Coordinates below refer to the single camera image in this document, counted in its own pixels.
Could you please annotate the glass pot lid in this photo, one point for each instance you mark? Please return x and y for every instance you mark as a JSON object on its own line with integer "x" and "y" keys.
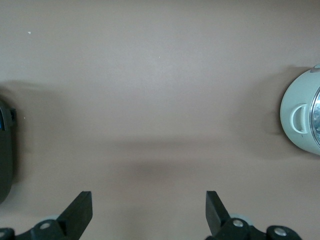
{"x": 317, "y": 117}

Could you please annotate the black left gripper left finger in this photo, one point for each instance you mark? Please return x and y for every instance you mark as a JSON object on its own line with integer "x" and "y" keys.
{"x": 75, "y": 215}

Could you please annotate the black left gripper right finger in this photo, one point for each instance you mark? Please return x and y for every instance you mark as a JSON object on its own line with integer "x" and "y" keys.
{"x": 217, "y": 215}

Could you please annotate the black rice cooker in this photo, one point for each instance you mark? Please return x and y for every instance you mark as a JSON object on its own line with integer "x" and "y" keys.
{"x": 5, "y": 155}

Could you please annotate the stainless steel pot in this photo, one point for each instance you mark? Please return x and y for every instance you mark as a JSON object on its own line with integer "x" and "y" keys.
{"x": 296, "y": 100}

